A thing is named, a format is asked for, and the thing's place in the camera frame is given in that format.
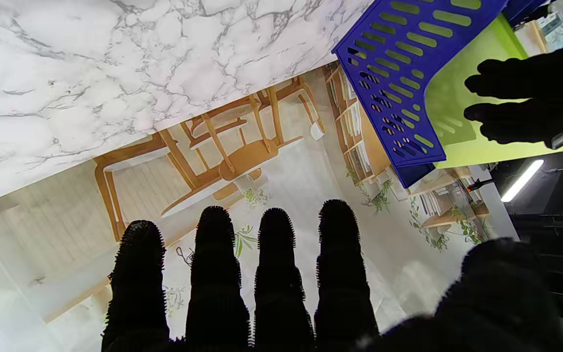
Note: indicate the yellow-green translucent file folder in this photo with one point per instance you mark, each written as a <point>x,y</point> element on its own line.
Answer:
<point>457,98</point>

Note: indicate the white fluorescent tube light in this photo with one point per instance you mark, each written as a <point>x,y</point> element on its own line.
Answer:
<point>522,181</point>

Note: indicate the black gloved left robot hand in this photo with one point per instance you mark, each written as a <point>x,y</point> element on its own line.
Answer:
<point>555,93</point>

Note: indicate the blue perforated plastic file rack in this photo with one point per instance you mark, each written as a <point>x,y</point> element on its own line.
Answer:
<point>408,29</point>

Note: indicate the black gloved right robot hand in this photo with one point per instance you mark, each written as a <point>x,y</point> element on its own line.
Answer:
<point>340,274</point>

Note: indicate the printed dining room backdrop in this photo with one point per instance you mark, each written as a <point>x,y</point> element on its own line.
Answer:
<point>311,171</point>

